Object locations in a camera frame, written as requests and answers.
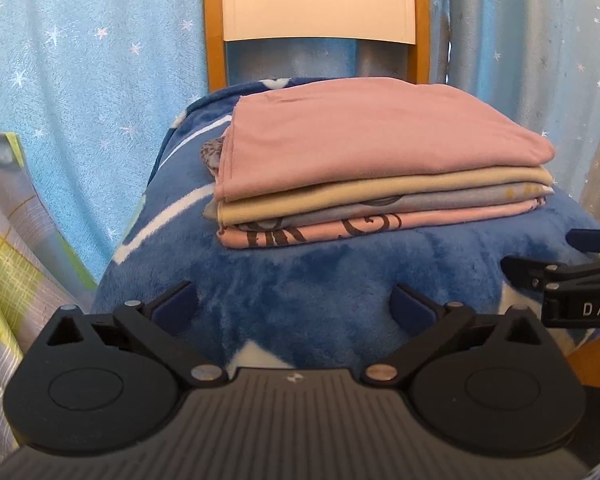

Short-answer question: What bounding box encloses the beige folded garment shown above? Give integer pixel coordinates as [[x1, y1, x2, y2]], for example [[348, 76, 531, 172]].
[[215, 166, 554, 226]]

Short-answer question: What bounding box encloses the blue fleece blanket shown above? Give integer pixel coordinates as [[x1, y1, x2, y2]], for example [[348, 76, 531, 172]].
[[92, 82, 596, 370]]

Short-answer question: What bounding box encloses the grey patterned cloth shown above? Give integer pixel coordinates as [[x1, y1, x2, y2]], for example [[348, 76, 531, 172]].
[[199, 136, 224, 178]]

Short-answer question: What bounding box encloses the pink printed folded garment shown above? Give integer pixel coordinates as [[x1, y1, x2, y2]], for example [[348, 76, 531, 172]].
[[216, 197, 546, 249]]

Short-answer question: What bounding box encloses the blue star curtain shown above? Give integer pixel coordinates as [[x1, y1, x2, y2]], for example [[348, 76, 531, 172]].
[[0, 0, 600, 276]]

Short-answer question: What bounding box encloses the plaid pastel bed sheet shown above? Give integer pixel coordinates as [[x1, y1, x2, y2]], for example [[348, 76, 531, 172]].
[[0, 132, 97, 461]]

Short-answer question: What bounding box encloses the grey-blue folded garment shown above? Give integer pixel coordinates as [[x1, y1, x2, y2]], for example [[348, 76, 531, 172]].
[[236, 182, 554, 231]]

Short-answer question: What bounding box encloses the wooden chair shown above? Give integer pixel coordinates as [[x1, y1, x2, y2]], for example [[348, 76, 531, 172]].
[[204, 0, 430, 91]]

